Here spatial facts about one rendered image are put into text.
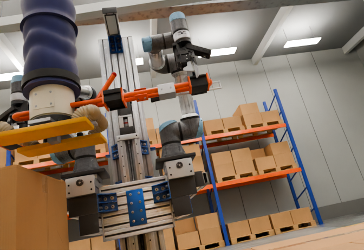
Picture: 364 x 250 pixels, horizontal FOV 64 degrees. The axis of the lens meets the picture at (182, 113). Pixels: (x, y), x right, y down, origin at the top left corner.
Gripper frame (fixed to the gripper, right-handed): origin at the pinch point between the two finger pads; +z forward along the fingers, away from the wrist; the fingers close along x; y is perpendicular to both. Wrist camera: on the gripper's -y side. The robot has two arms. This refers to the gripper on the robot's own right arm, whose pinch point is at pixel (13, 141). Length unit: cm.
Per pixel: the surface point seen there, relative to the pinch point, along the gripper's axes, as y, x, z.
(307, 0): 414, 368, -338
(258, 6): 302, 358, -337
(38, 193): 26, -32, 32
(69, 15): 40, -29, -44
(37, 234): 26, -33, 46
